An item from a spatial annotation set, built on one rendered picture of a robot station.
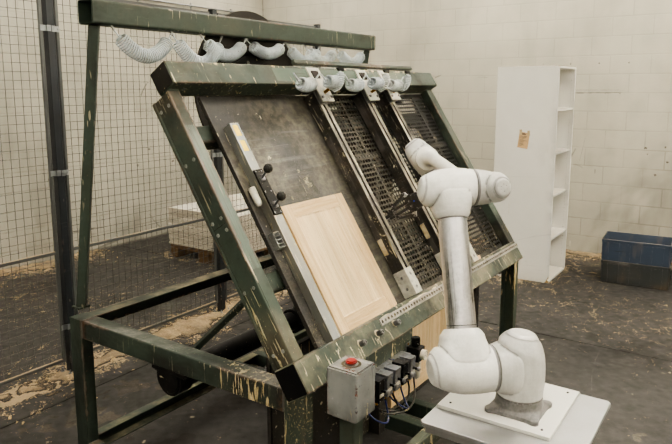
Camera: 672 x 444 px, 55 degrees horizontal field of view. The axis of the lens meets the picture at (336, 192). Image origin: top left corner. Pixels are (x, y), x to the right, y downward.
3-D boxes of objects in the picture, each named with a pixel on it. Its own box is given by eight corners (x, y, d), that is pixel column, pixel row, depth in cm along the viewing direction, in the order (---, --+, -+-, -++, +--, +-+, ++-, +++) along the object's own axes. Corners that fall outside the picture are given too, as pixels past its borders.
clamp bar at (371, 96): (443, 277, 327) (482, 259, 313) (340, 80, 347) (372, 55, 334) (451, 273, 335) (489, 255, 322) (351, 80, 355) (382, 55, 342)
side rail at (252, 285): (273, 371, 226) (293, 362, 220) (151, 105, 245) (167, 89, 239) (284, 365, 231) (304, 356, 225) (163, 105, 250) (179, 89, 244)
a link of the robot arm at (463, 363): (504, 395, 205) (438, 399, 201) (485, 390, 221) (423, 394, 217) (481, 162, 221) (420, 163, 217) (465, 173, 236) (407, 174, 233)
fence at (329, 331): (326, 343, 243) (333, 340, 241) (223, 128, 260) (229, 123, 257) (333, 339, 247) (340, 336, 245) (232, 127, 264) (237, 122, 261)
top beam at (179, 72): (159, 97, 242) (173, 82, 236) (148, 74, 243) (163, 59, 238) (426, 94, 420) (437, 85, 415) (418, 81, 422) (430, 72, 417)
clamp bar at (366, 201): (402, 300, 292) (444, 280, 279) (291, 79, 312) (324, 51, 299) (413, 294, 300) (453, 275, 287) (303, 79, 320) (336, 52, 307)
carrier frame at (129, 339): (304, 600, 233) (303, 386, 220) (79, 472, 310) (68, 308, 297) (513, 378, 411) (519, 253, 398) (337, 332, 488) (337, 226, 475)
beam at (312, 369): (287, 404, 224) (308, 395, 218) (273, 372, 226) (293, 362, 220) (508, 264, 403) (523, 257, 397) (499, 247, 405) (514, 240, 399)
